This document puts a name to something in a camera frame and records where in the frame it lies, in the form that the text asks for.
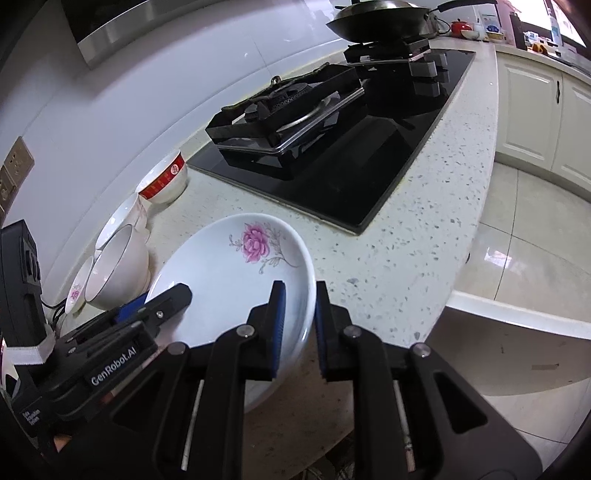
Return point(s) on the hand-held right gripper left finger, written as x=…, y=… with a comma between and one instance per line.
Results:
x=276, y=323

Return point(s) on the window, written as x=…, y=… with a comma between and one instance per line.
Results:
x=565, y=21

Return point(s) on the white kitchen cabinets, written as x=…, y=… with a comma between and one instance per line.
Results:
x=531, y=115

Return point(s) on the dark wok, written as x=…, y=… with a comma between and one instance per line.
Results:
x=369, y=23

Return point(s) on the black burner grate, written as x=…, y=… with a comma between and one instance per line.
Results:
x=258, y=124
x=415, y=64

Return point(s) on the plain white bowl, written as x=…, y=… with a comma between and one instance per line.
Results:
x=134, y=217

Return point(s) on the beige wall socket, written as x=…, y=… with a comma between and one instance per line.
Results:
x=19, y=159
x=4, y=189

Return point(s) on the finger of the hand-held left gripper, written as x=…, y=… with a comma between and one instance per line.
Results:
x=131, y=310
x=168, y=299

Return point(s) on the small red pot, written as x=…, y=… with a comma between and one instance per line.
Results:
x=460, y=26

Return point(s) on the white floral plate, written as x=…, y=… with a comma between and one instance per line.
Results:
x=76, y=290
x=221, y=277

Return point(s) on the black glass gas stove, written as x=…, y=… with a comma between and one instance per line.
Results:
x=369, y=152

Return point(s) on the white bowl with red band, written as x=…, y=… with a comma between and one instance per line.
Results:
x=171, y=184

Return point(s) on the steel range hood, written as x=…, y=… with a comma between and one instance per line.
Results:
x=115, y=32

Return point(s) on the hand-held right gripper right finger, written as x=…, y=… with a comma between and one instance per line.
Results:
x=322, y=334

